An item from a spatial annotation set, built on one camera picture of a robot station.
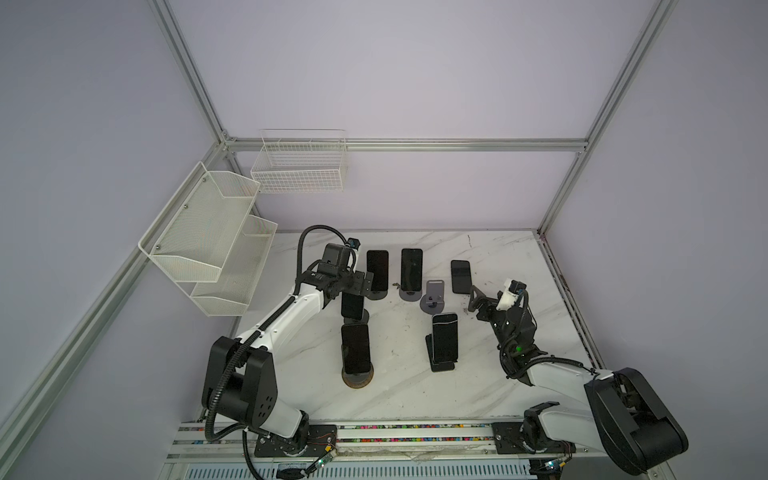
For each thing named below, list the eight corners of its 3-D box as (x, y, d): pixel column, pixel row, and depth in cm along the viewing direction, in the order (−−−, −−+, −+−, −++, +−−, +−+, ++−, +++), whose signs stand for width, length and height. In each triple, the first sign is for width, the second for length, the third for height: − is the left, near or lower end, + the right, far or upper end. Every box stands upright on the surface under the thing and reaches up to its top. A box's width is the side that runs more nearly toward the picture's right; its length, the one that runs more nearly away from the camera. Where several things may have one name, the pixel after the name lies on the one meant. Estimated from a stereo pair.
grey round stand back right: (421, 314, 99) (423, 297, 91) (420, 297, 103) (422, 280, 95) (441, 314, 99) (446, 297, 91) (439, 298, 103) (444, 280, 95)
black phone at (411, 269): (401, 298, 103) (403, 269, 90) (401, 279, 109) (402, 248, 96) (419, 298, 103) (423, 269, 90) (418, 279, 109) (422, 248, 96)
